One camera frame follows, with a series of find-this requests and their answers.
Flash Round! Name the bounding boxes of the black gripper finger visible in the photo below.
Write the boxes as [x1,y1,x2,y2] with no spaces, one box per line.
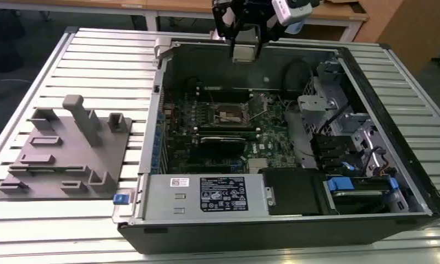
[256,26,268,60]
[229,26,240,59]

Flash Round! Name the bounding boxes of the silver CPU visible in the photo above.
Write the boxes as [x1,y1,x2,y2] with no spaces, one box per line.
[232,45,259,64]

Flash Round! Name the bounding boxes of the metal socket cover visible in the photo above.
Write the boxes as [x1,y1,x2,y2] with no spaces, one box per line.
[245,95,269,114]

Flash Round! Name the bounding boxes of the metal locking lever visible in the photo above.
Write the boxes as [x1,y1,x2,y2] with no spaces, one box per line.
[248,107,269,121]

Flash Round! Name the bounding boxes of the CPU socket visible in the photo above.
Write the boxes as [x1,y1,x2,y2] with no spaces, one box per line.
[212,102,253,128]

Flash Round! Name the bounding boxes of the wooden desk white legs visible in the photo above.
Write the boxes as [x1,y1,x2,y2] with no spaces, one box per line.
[0,0,159,31]
[129,0,369,42]

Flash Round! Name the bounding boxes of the silver metal disk bay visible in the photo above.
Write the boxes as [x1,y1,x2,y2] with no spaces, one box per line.
[296,76,353,130]

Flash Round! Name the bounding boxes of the green RAM stick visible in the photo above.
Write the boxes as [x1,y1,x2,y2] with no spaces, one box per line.
[197,126,260,134]

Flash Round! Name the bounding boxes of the green motherboard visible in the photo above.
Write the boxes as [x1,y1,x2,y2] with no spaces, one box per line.
[160,87,305,175]

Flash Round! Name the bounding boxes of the black graphics card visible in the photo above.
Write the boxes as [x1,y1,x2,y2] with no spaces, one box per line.
[200,136,247,161]

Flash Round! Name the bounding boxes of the black plastic drive cage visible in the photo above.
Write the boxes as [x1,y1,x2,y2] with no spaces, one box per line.
[309,134,360,170]

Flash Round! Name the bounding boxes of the wooden cabinet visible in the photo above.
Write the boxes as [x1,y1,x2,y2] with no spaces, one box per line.
[363,0,440,79]

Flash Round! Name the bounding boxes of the black plastic shroud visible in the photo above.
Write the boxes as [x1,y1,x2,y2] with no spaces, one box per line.
[261,167,333,217]

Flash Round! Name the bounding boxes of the hard disk in blue carrier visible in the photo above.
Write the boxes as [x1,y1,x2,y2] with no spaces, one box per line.
[324,175,399,199]

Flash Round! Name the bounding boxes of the grey parts rack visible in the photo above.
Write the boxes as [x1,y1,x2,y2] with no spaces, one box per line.
[0,94,135,200]

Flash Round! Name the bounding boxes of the silver power supply unit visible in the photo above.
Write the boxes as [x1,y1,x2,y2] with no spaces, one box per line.
[141,173,272,221]

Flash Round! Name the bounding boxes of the black PC case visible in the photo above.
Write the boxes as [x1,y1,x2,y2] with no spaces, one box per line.
[112,38,440,255]

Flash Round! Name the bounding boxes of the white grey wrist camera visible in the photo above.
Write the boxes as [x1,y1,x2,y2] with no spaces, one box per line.
[271,0,313,27]

